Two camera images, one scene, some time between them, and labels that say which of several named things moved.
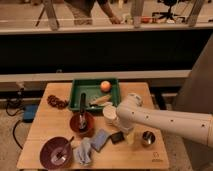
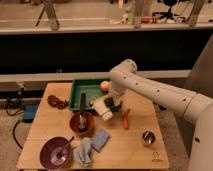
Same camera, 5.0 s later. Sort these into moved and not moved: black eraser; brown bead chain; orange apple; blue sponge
Moved: black eraser
Not moved: brown bead chain; blue sponge; orange apple
